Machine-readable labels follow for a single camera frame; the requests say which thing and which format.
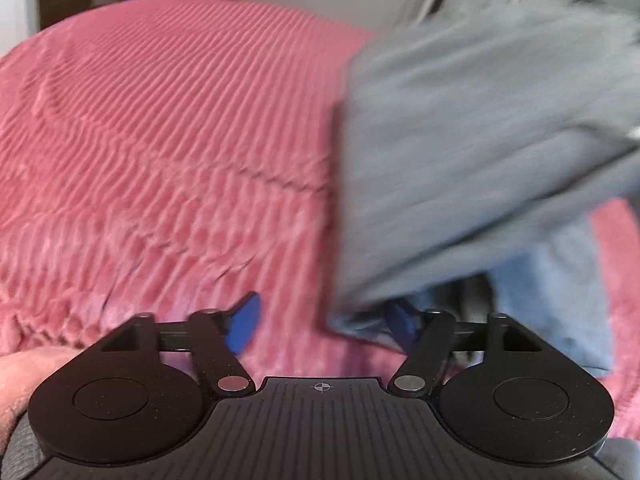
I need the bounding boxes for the pink ribbed blanket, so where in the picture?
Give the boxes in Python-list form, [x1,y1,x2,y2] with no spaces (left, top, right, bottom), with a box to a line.
[0,0,640,443]

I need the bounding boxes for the grey pants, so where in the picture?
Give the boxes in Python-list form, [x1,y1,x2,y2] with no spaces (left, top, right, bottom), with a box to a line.
[328,0,639,377]

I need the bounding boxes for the left hand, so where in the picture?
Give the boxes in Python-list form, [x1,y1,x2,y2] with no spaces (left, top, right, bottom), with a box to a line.
[0,347,79,452]

